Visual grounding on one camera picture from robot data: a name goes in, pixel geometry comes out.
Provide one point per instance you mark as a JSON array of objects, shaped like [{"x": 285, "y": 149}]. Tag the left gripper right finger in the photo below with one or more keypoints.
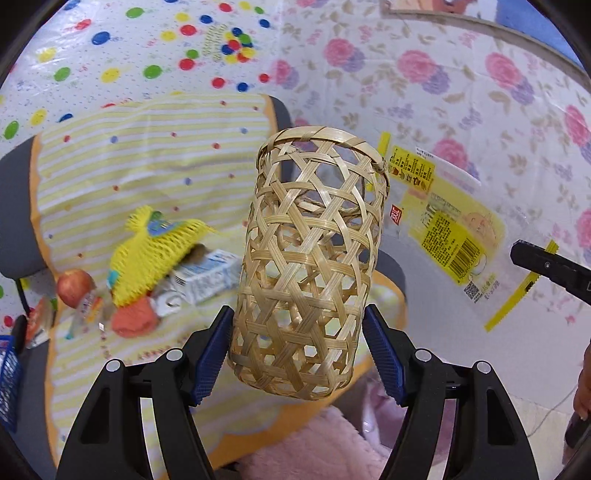
[{"x": 488, "y": 439}]

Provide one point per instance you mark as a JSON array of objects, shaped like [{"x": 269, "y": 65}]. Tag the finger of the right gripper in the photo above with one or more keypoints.
[{"x": 573, "y": 277}]

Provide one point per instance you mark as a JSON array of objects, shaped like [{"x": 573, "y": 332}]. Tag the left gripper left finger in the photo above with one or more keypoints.
[{"x": 106, "y": 440}]

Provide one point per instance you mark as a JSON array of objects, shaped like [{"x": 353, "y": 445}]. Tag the orange fuzzy cloth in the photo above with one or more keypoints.
[{"x": 134, "y": 320}]

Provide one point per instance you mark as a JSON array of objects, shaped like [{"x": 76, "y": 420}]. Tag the yellow clear plastic wrapper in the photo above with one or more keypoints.
[{"x": 461, "y": 228}]

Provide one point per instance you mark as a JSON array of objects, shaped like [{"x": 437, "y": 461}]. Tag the yellow foam fruit net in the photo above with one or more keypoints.
[{"x": 156, "y": 245}]

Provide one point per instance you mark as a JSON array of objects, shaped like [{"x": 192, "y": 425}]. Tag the white blue milk carton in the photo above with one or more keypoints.
[{"x": 193, "y": 281}]

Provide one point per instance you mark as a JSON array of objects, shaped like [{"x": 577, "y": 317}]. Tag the woven bamboo basket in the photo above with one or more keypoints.
[{"x": 311, "y": 248}]

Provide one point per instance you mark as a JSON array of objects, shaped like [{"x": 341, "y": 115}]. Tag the person's right hand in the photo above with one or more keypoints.
[{"x": 582, "y": 398}]

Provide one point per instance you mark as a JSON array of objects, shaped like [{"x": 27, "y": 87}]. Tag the grey office chair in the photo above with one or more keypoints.
[{"x": 20, "y": 256}]

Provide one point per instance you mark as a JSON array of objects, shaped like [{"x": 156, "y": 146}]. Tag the pink fluffy rug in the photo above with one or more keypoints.
[{"x": 351, "y": 439}]

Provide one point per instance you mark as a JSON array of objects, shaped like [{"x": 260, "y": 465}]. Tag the small snack wrapper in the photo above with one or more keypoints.
[{"x": 40, "y": 322}]

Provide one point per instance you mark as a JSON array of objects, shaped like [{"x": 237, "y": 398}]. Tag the red apple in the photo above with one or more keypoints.
[{"x": 73, "y": 285}]

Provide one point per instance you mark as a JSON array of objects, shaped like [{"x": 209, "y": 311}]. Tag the yellow striped cloth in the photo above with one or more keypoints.
[{"x": 187, "y": 156}]

